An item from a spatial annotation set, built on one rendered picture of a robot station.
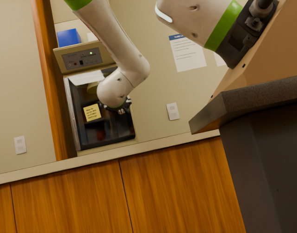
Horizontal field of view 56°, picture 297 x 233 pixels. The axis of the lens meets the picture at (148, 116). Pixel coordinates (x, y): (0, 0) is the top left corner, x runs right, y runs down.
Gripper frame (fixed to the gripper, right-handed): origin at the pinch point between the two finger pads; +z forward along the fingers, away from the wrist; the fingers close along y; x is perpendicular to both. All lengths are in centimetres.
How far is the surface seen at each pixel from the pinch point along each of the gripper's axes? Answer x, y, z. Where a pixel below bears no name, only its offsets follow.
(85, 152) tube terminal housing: 16.7, 22.1, 5.5
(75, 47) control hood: -34.9, 15.7, -5.3
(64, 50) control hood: -34.9, 21.4, -5.3
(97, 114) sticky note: -1.0, 12.3, 4.3
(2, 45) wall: -74, 76, 49
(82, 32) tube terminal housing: -48, 12, 6
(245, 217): 47, -28, -68
